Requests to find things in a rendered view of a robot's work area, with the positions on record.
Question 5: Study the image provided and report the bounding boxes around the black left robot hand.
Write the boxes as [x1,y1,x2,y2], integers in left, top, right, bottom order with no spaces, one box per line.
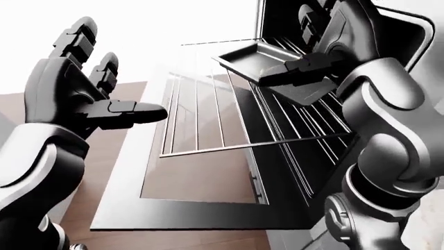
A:
[23,16,169,140]

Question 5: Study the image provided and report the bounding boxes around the glass oven door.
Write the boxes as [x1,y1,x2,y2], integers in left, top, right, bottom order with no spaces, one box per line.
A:
[89,74,360,231]

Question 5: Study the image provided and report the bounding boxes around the dark metal baking tray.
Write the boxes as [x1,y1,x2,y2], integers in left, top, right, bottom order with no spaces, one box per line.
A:
[211,40,338,106]

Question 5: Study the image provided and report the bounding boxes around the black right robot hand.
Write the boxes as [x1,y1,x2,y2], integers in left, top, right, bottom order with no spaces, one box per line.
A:
[257,0,381,88]

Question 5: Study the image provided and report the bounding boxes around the pulled-out wire oven rack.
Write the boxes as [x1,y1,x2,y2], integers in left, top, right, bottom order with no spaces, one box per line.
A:
[159,37,355,158]

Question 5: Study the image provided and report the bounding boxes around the black oven body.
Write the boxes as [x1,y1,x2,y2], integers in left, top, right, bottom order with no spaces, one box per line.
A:
[248,0,436,231]

